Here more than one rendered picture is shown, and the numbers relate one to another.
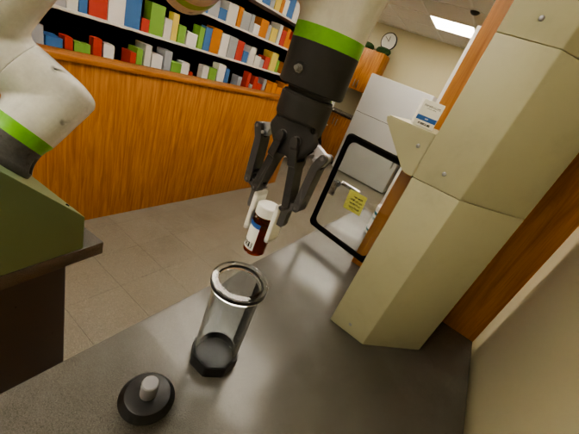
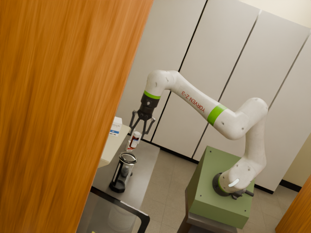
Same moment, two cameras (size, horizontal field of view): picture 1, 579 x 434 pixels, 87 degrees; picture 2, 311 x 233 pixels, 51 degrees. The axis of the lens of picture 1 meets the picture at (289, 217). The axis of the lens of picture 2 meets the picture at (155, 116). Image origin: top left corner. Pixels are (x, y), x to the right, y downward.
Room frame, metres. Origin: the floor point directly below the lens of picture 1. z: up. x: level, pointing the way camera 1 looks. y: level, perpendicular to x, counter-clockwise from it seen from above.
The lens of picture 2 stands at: (1.95, -0.55, 2.11)
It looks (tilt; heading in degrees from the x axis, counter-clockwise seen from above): 22 degrees down; 156
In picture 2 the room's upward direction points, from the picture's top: 21 degrees clockwise
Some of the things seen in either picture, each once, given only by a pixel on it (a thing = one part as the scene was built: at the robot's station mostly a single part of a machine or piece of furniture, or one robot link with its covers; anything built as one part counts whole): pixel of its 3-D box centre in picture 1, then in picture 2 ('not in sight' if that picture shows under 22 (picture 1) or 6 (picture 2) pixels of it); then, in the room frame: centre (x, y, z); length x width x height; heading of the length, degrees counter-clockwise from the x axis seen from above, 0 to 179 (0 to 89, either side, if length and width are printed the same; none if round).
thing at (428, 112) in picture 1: (427, 114); (113, 125); (0.83, -0.22, 1.54); 0.05 x 0.05 x 0.06; 84
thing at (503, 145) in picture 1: (451, 220); not in sight; (0.80, -0.40, 1.33); 0.32 x 0.25 x 0.77; 155
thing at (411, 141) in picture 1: (414, 144); (104, 147); (0.88, -0.24, 1.46); 0.32 x 0.11 x 0.10; 155
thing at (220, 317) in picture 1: (227, 319); (123, 171); (0.45, 0.04, 1.06); 0.11 x 0.11 x 0.21
